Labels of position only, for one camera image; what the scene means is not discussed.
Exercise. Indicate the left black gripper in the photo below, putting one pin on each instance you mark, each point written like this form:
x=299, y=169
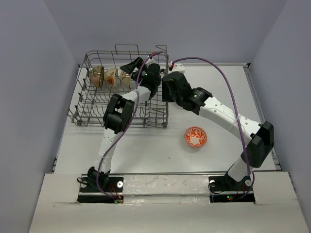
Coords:
x=129, y=68

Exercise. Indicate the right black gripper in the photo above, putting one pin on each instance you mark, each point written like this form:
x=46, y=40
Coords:
x=166, y=95

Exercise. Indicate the white bowl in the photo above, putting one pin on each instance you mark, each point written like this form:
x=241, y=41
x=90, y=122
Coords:
x=111, y=76
x=125, y=79

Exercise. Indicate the brown glazed bowl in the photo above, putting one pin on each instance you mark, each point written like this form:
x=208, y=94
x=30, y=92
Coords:
x=96, y=76

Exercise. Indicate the orange floral bowl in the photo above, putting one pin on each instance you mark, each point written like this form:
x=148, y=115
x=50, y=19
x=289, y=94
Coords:
x=195, y=137

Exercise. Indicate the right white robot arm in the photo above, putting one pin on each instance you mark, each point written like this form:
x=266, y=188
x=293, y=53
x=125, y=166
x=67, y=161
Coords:
x=258, y=138

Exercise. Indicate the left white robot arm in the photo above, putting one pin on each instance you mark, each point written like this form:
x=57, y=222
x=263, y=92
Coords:
x=119, y=115

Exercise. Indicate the grey wire dish rack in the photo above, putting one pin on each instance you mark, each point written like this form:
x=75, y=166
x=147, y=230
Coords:
x=88, y=103

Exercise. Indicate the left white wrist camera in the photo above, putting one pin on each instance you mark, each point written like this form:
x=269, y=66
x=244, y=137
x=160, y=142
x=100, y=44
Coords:
x=150, y=59

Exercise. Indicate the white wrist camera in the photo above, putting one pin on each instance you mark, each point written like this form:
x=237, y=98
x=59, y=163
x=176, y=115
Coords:
x=150, y=59
x=179, y=67

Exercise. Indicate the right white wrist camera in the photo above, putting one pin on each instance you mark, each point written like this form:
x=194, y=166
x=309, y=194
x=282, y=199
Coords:
x=179, y=67

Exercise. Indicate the metal rail bar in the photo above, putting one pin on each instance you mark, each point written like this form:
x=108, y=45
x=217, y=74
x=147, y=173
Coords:
x=173, y=173

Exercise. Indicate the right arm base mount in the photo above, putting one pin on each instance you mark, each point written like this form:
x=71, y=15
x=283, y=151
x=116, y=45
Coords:
x=224, y=189

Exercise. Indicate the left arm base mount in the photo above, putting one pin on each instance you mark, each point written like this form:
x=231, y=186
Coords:
x=110, y=192

